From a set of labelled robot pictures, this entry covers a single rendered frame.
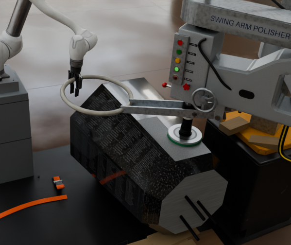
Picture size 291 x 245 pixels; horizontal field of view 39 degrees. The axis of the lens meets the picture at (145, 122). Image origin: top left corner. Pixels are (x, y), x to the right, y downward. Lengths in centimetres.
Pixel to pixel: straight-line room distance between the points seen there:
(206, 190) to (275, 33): 103
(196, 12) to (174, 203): 110
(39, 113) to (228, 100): 258
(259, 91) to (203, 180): 64
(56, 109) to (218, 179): 238
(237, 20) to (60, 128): 252
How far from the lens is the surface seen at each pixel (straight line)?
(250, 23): 211
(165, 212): 252
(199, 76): 228
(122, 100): 293
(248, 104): 227
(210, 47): 220
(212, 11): 215
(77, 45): 277
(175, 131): 261
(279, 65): 215
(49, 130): 417
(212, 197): 267
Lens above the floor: 232
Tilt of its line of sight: 32 degrees down
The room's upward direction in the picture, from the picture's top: 6 degrees clockwise
